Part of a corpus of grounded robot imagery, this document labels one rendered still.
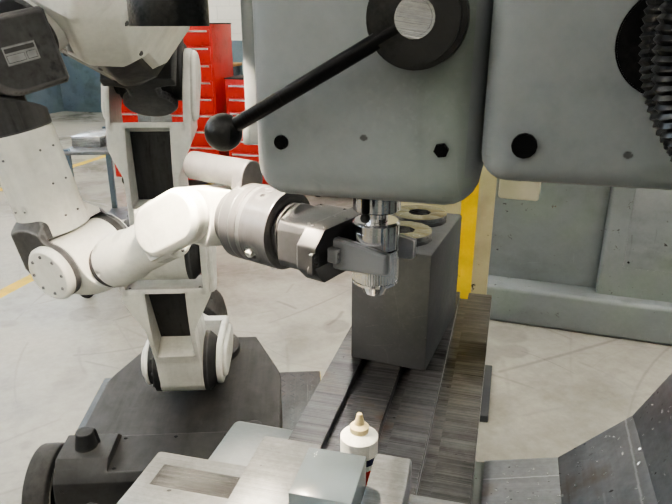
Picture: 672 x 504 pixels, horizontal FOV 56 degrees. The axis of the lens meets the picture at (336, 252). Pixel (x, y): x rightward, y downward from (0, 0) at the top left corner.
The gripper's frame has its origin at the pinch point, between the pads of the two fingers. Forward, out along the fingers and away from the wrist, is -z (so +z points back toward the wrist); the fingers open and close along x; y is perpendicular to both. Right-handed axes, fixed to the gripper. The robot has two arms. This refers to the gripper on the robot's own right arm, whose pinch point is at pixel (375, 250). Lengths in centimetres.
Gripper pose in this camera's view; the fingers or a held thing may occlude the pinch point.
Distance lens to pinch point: 63.3
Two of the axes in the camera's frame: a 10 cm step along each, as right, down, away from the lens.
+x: 5.6, -2.8, 7.8
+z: -8.3, -2.0, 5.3
